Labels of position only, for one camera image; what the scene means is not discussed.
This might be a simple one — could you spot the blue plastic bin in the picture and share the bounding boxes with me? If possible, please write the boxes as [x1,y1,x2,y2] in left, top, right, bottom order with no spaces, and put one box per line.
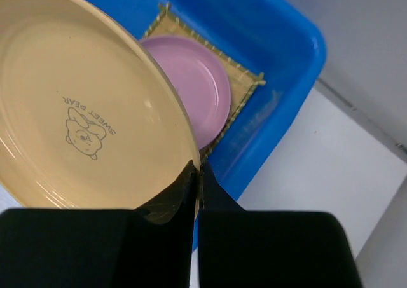
[53,0,328,203]

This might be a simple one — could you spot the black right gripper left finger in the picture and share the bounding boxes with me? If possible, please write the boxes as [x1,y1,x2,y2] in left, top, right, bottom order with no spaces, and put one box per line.
[1,162,200,287]

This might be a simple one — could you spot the woven bamboo mat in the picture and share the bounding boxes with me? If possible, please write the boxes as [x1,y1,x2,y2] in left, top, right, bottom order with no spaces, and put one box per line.
[142,3,265,160]

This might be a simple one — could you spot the pink plastic plate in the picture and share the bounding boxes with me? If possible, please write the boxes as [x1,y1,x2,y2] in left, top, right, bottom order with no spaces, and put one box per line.
[141,36,231,149]

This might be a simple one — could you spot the yellow plastic plate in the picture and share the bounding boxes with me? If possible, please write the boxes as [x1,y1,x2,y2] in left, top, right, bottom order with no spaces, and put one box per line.
[1,0,201,209]

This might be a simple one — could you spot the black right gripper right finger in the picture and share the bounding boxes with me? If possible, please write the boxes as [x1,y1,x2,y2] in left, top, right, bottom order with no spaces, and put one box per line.
[198,163,362,287]

